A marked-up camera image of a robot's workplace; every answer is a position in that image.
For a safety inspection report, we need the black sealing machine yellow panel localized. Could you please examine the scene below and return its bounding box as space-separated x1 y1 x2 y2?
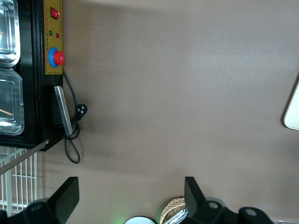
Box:
0 0 65 176

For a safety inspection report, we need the light wicker basket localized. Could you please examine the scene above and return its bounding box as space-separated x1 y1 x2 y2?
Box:
160 197 188 224

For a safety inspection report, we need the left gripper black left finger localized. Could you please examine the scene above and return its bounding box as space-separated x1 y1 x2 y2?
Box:
0 176 80 224

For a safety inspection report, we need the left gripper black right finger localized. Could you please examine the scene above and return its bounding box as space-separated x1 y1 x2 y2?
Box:
184 176 274 224

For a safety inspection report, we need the white wire rack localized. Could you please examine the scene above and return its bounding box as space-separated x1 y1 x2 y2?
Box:
0 146 39 218

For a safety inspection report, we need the black power cable with plug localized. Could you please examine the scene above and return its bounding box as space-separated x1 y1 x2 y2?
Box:
62 68 89 164

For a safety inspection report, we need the cream plastic serving tray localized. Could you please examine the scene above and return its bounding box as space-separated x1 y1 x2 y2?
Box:
283 78 299 131

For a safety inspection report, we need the brown table cover sheet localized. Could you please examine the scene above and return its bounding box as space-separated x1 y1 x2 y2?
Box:
37 0 299 224

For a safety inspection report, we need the clear metal rimmed container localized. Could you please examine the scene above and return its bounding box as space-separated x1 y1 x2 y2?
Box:
0 0 21 69
0 68 25 137

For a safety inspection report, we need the silver metal bar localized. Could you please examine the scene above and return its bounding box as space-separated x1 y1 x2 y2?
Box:
53 85 73 136

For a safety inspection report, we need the red emergency stop button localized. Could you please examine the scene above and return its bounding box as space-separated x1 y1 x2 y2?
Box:
47 47 65 69

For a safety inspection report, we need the red rocker switch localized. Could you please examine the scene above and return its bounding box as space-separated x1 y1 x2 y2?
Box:
50 7 60 21

